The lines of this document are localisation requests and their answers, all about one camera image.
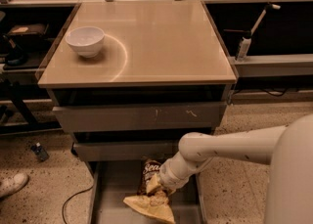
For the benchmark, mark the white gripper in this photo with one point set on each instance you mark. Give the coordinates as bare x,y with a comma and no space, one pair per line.
166,176

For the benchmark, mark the brown sea salt chip bag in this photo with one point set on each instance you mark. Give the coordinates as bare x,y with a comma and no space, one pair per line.
155,205

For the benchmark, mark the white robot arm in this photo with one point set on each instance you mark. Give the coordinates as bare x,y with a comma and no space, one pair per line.
288,149

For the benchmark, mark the middle grey drawer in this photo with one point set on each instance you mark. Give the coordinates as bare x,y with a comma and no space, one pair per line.
128,150

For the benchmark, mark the open bottom grey drawer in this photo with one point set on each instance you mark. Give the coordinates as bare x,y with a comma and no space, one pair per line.
115,180

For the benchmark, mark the top grey drawer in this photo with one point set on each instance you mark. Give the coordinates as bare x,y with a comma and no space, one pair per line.
140,116

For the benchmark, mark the grey drawer cabinet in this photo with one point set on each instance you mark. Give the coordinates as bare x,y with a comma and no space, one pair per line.
154,52

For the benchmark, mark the small dark floor gadget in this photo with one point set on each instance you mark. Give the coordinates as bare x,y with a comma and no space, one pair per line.
40,152

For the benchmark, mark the white shoe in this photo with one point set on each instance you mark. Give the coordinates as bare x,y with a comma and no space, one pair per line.
13,184

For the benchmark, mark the white ceramic bowl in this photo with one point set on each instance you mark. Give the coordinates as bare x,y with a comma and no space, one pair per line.
86,41

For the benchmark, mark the white bottle with long nozzle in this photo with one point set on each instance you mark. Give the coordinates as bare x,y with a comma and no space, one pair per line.
246,39

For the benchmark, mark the black desk lamp base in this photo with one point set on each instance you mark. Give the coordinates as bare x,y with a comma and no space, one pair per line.
16,56

